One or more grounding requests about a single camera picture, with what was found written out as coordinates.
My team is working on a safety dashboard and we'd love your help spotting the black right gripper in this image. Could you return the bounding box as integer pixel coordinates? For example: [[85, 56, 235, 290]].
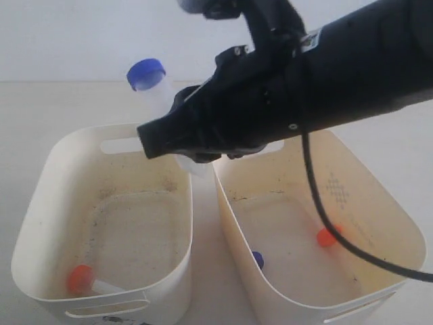
[[204, 20, 432, 149]]

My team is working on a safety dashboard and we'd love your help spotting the white plastic bin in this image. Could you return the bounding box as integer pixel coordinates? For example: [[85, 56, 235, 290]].
[[11, 124, 193, 324], [213, 131, 427, 324]]

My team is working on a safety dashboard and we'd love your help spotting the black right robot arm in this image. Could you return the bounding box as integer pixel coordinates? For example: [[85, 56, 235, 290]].
[[137, 1, 432, 163]]

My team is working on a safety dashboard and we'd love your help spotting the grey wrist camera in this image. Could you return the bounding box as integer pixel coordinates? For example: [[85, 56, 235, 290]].
[[177, 0, 242, 20]]

